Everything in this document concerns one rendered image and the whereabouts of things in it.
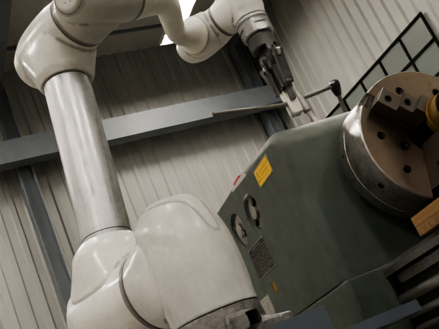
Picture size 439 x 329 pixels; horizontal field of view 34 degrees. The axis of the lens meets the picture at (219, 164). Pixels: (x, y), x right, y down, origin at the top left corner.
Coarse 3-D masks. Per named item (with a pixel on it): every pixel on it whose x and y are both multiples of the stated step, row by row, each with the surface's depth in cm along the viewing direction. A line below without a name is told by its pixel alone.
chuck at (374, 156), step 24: (408, 72) 164; (432, 96) 163; (360, 120) 155; (384, 120) 157; (360, 144) 155; (384, 144) 154; (408, 144) 155; (360, 168) 157; (384, 168) 151; (408, 168) 153; (384, 192) 155; (408, 192) 151
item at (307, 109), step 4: (296, 92) 186; (300, 96) 186; (300, 100) 185; (304, 100) 185; (304, 104) 185; (308, 104) 185; (304, 108) 184; (308, 108) 184; (304, 112) 185; (308, 112) 184; (308, 116) 184; (312, 116) 184; (312, 120) 183; (316, 120) 183
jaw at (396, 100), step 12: (372, 96) 159; (384, 96) 154; (396, 96) 155; (408, 96) 153; (420, 96) 152; (372, 108) 156; (384, 108) 155; (396, 108) 154; (408, 108) 152; (420, 108) 150; (396, 120) 156; (408, 120) 154; (420, 120) 153; (408, 132) 158
